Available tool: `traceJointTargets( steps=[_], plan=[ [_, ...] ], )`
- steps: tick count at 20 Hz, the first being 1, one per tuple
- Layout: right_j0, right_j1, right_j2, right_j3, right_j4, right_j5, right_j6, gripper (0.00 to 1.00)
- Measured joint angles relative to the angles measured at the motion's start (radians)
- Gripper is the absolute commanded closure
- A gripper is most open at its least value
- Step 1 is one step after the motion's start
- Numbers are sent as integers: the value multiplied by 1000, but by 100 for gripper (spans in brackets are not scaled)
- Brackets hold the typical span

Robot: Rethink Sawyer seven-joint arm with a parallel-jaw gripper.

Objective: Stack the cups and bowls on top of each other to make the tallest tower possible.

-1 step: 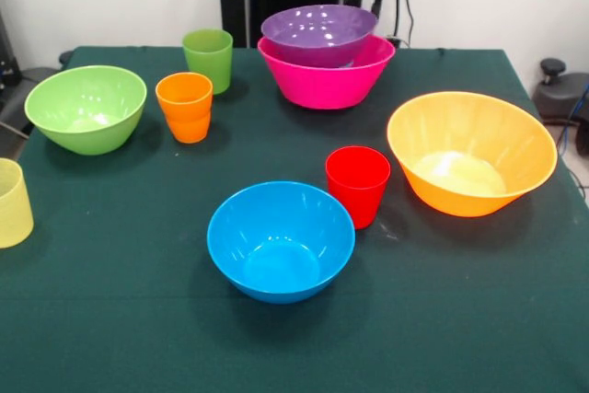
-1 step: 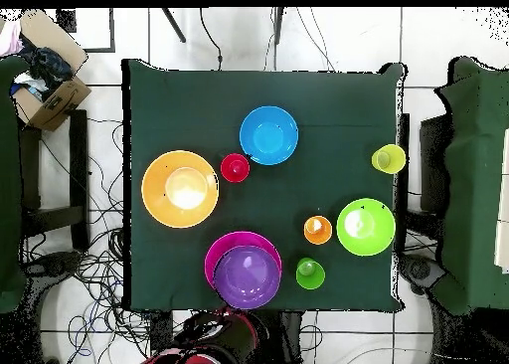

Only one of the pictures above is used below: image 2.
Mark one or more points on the black tripod leg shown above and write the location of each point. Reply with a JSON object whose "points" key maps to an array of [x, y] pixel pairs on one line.
{"points": [[278, 26], [173, 25]]}

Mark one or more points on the dark green tablecloth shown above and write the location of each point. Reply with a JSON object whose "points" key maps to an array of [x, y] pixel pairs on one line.
{"points": [[191, 113]]}

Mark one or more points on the cardboard box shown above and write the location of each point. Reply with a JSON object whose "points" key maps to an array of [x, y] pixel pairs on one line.
{"points": [[59, 109]]}

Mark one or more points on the red plastic cup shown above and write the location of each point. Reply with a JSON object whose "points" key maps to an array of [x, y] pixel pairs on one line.
{"points": [[234, 168]]}

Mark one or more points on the orange plastic cup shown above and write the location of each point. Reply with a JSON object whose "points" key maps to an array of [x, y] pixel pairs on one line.
{"points": [[318, 230]]}

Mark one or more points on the pale pink cloth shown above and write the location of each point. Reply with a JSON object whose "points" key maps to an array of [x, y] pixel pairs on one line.
{"points": [[10, 39]]}

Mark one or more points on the yellow plastic cup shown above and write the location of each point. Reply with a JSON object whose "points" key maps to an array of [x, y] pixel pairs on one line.
{"points": [[389, 159]]}

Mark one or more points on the green plastic cup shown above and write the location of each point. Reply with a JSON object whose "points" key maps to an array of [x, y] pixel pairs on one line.
{"points": [[310, 274]]}

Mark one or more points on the large orange plastic bowl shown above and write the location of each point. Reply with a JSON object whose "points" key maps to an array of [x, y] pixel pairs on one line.
{"points": [[159, 189]]}

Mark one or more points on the black power brick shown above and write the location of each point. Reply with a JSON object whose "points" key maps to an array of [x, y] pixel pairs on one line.
{"points": [[161, 332]]}

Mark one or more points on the black metal frame stand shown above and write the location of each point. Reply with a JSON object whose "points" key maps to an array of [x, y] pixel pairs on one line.
{"points": [[78, 161]]}

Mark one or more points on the large blue plastic bowl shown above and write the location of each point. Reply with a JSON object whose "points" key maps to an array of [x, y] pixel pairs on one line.
{"points": [[269, 135]]}

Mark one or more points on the green plastic bowl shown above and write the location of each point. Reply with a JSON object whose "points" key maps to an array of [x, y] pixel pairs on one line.
{"points": [[366, 232]]}

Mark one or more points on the black wheeled base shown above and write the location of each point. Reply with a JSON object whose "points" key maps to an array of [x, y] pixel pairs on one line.
{"points": [[55, 264]]}

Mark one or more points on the purple plastic bowl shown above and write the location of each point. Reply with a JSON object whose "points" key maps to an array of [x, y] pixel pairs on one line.
{"points": [[246, 278]]}

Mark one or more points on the dark blue clothing bundle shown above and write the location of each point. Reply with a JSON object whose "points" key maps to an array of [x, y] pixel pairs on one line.
{"points": [[47, 65]]}

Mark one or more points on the dark green cloth cover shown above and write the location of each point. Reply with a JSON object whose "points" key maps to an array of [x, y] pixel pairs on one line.
{"points": [[477, 141], [8, 181]]}

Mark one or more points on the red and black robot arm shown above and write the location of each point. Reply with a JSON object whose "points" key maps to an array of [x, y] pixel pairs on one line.
{"points": [[230, 336]]}

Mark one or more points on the black equipment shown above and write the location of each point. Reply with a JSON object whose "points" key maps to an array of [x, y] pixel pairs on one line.
{"points": [[419, 270]]}

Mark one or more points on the pink plastic bowl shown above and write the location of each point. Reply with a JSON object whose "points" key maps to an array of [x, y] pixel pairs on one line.
{"points": [[238, 238]]}

